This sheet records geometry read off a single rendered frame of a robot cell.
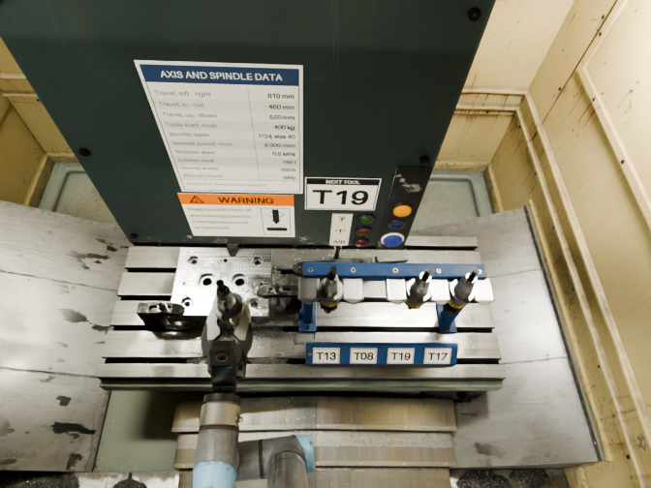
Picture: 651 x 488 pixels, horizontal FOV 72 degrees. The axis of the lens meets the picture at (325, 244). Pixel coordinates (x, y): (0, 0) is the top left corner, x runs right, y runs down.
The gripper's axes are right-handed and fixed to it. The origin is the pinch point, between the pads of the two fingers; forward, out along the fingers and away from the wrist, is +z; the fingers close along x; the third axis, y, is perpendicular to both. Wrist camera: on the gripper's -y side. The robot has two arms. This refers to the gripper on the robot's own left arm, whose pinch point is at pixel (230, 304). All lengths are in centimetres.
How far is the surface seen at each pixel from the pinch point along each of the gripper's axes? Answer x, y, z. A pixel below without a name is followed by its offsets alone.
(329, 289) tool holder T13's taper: 21.9, 7.6, 7.2
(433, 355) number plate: 54, 39, 1
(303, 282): 15.5, 11.4, 11.1
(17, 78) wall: -91, 25, 99
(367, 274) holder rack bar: 31.6, 10.4, 12.9
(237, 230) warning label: 5.9, -32.5, -1.7
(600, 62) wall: 100, -9, 72
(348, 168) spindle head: 21, -47, -1
